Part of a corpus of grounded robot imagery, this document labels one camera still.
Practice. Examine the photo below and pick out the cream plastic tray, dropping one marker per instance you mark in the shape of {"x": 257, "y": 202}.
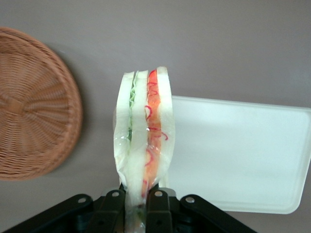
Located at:
{"x": 238, "y": 155}

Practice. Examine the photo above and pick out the round brown wicker basket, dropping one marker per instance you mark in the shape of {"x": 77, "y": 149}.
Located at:
{"x": 34, "y": 109}

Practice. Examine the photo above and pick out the triangular sandwich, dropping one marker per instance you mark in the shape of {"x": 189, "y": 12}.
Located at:
{"x": 143, "y": 126}

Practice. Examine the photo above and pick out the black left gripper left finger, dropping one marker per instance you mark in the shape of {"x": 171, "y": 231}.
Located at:
{"x": 107, "y": 213}

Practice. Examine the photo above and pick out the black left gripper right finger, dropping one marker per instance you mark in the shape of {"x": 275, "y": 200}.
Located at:
{"x": 160, "y": 213}

